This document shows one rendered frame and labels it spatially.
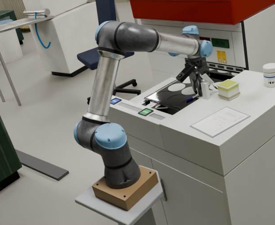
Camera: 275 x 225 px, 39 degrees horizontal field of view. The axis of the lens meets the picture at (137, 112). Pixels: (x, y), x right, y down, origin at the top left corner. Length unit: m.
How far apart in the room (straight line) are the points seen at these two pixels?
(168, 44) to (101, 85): 0.32
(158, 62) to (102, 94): 1.11
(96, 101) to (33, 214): 1.73
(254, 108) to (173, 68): 0.93
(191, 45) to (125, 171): 0.61
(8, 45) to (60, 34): 2.09
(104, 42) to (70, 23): 3.95
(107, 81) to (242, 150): 0.62
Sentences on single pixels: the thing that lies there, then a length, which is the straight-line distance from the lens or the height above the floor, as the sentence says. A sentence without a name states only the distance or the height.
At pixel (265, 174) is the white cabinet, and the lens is 1.88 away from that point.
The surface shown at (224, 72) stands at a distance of 2.24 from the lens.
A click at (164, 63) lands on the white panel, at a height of 0.91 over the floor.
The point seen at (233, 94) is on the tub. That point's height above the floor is 0.99.
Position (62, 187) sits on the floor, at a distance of 3.32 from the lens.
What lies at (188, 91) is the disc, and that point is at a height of 0.90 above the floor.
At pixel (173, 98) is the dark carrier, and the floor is 0.90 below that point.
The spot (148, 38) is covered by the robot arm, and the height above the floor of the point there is 1.38.
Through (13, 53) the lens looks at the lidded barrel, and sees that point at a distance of 7.42.
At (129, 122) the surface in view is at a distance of 1.98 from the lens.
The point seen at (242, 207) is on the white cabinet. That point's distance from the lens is 1.81.
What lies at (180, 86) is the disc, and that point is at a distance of 2.25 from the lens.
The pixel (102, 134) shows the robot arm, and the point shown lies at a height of 1.10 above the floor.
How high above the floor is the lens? 1.81
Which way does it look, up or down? 26 degrees down
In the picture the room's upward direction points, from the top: 14 degrees counter-clockwise
